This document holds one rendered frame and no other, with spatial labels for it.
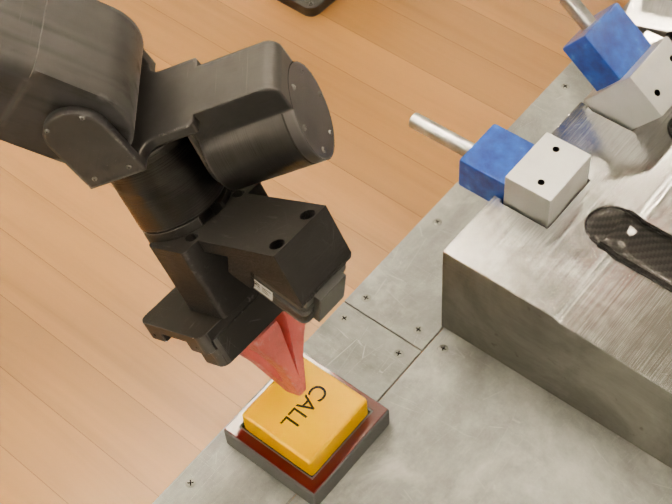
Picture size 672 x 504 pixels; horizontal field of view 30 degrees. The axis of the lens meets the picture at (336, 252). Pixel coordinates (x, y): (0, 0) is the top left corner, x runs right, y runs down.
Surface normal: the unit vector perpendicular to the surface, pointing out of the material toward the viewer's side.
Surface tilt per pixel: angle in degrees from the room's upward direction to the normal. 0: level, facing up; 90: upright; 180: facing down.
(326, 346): 0
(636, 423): 90
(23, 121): 90
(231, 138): 52
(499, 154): 0
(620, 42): 37
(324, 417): 0
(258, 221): 29
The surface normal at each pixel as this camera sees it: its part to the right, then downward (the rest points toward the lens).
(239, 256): -0.63, 0.64
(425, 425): -0.06, -0.60
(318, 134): 0.90, -0.27
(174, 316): -0.42, -0.76
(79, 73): 0.54, -0.51
